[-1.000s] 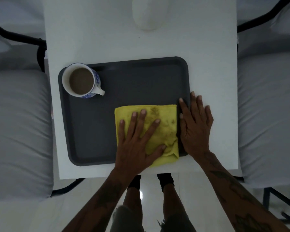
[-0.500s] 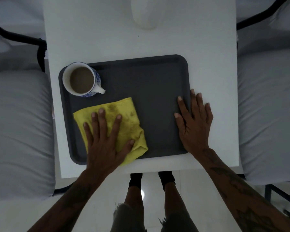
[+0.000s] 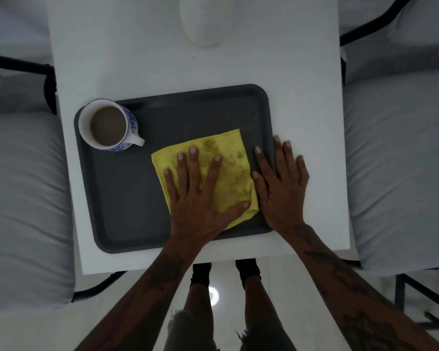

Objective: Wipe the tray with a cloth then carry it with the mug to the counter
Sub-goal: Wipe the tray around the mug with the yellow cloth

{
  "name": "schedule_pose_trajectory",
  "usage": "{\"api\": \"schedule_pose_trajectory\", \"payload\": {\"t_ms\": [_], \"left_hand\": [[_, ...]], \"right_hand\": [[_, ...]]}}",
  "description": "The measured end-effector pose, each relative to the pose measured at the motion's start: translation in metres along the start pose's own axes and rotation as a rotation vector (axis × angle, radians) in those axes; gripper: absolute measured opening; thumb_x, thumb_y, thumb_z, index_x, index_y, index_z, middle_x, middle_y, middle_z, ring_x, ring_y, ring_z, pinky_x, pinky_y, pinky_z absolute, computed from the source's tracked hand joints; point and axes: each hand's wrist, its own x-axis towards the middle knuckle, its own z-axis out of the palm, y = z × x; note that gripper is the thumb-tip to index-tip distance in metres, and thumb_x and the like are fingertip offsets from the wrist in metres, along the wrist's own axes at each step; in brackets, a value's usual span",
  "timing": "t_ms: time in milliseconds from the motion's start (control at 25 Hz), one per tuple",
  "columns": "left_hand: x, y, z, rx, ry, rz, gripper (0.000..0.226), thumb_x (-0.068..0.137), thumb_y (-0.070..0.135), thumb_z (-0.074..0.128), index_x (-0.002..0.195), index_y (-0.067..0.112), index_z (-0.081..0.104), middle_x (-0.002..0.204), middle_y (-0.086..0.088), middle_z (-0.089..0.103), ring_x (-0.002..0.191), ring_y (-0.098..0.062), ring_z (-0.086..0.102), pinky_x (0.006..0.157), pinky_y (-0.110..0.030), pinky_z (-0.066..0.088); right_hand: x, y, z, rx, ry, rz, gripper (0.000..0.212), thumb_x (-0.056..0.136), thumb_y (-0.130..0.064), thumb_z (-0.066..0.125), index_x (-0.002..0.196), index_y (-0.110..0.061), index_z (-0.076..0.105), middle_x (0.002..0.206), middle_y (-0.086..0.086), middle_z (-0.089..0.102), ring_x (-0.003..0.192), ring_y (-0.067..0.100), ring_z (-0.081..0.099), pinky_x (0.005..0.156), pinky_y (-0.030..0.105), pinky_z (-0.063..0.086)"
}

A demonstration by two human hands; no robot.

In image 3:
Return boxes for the person's left hand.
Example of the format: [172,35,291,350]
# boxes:
[163,146,251,254]

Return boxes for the person's right hand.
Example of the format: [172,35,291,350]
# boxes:
[251,135,310,234]

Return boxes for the yellow stained cloth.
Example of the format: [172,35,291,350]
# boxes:
[151,128,259,231]

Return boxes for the dark grey tray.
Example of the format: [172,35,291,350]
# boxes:
[73,83,277,254]

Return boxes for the white blue-patterned coffee cup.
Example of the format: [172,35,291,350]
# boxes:
[77,98,145,153]

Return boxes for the person's left forearm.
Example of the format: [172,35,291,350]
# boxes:
[75,244,205,351]

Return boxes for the person's right forearm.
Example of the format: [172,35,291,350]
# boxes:
[278,222,439,351]

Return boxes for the person's left leg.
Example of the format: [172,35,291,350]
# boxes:
[182,283,215,326]

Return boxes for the person's leg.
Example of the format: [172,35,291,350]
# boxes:
[182,283,215,326]
[244,275,279,333]

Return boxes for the person's right leg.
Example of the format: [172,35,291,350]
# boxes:
[244,275,279,333]

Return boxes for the black left sock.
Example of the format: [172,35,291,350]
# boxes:
[190,263,212,288]

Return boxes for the black sock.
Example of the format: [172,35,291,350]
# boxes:
[190,263,212,288]
[235,258,261,289]

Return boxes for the black right sock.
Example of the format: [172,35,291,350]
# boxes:
[235,258,261,289]

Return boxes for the grey frayed shorts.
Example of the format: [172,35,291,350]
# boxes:
[162,310,297,351]

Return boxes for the white ceramic vase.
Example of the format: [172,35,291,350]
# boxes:
[179,0,230,48]

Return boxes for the left grey cushioned chair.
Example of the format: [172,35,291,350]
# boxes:
[0,50,127,303]

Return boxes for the grey cushioned chair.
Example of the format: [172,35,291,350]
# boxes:
[0,50,127,303]
[339,0,439,326]

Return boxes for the right grey cushioned chair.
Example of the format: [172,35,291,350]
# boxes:
[339,0,439,326]

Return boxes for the light grey back cushion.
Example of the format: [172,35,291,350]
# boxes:
[0,0,54,70]
[387,0,439,46]

